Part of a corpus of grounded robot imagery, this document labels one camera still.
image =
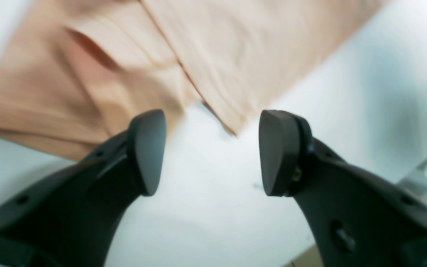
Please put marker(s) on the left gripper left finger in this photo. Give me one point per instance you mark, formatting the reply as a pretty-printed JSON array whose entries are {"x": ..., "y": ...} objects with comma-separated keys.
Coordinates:
[{"x": 69, "y": 219}]

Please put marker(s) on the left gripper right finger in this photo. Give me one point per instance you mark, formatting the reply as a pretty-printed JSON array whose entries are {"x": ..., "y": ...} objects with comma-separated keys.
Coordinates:
[{"x": 357, "y": 218}]

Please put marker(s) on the peach T-shirt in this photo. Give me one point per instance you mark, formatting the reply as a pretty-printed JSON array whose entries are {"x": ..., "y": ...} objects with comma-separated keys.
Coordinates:
[{"x": 76, "y": 72}]

